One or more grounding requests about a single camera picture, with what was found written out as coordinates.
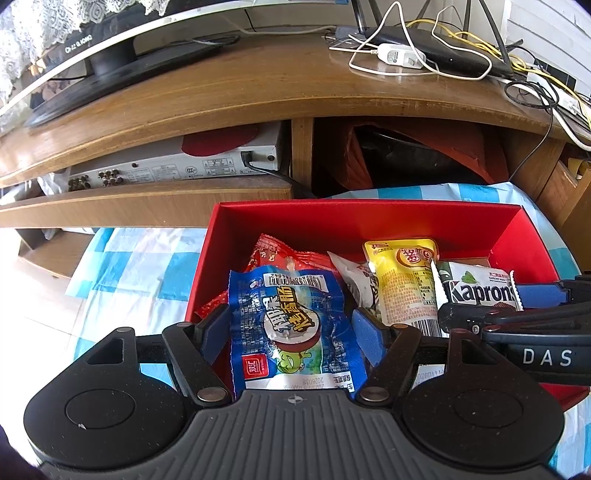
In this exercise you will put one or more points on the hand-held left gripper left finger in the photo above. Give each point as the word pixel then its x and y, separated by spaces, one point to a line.
pixel 214 334

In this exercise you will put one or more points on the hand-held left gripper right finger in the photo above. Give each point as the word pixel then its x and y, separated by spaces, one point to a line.
pixel 369 337

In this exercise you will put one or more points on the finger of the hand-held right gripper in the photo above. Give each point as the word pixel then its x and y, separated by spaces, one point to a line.
pixel 457 314
pixel 540 295

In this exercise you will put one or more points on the white green snack packet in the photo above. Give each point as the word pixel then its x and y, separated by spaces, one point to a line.
pixel 475 288

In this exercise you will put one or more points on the white black printed snack packet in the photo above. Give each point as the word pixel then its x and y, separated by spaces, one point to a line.
pixel 355 277

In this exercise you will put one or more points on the yellow snack packet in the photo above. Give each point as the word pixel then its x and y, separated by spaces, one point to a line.
pixel 401 277

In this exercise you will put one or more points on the blue snack packet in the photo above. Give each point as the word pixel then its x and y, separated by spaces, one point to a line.
pixel 286 318

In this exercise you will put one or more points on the red snack packet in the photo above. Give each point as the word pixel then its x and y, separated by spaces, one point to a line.
pixel 277 254

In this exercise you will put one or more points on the red cardboard box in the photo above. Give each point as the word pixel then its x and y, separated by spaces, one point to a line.
pixel 346 221

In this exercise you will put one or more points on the brown wooden side cabinet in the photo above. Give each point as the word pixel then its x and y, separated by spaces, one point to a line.
pixel 568 198

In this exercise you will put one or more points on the blue checkered tablecloth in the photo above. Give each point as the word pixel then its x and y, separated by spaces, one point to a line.
pixel 129 272

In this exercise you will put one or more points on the black plastic bag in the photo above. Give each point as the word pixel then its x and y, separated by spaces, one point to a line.
pixel 415 161

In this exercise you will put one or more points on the silver media player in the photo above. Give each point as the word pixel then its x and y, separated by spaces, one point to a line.
pixel 184 170

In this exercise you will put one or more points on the orange bag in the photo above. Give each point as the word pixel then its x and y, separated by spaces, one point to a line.
pixel 358 161

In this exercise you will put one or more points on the red round sheet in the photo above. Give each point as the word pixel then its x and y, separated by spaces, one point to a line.
pixel 217 143

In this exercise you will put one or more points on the white power strip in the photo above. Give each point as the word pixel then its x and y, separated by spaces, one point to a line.
pixel 570 106

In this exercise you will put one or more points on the wooden television stand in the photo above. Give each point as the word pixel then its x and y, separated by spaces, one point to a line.
pixel 231 83

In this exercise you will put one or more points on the black router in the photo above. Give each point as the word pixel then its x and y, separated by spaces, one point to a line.
pixel 452 57

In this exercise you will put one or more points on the white power adapter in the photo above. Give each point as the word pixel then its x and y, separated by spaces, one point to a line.
pixel 401 56

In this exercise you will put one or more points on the flat screen television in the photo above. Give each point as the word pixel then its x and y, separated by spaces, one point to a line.
pixel 111 60

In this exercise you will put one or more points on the white lace cloth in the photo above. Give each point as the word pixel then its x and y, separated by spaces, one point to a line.
pixel 23 41

